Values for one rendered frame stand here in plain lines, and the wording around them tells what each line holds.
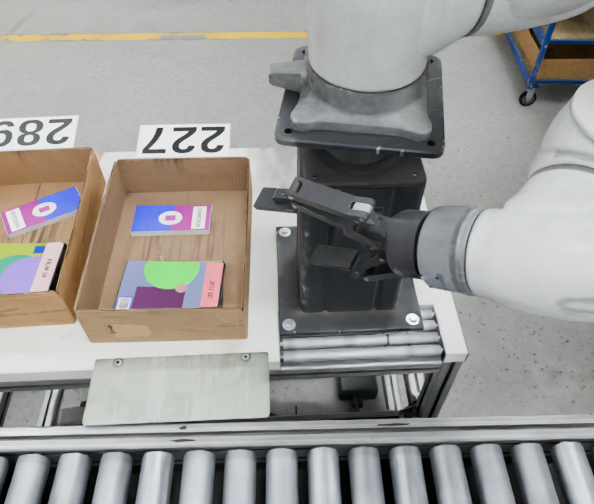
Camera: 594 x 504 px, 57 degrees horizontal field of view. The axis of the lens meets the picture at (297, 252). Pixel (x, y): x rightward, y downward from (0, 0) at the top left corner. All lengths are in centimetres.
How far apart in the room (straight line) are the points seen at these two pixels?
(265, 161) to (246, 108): 148
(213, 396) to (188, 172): 50
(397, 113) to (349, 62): 10
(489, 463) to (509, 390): 97
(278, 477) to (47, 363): 45
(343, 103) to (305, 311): 43
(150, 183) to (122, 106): 169
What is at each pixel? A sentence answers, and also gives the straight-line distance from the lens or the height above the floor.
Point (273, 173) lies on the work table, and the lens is 128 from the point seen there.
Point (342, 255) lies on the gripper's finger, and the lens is 75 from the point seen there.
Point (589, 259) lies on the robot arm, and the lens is 50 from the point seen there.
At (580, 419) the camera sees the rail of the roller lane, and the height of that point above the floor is 74.
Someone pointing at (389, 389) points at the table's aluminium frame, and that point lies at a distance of 163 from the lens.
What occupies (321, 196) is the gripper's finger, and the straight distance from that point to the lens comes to 61.
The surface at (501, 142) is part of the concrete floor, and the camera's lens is 273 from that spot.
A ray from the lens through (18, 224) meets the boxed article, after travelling 127.
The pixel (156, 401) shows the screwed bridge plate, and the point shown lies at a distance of 97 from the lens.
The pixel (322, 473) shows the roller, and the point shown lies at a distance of 90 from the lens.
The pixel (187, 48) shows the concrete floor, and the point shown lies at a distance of 330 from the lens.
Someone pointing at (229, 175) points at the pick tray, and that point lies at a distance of 121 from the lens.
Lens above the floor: 160
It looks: 50 degrees down
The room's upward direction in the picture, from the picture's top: straight up
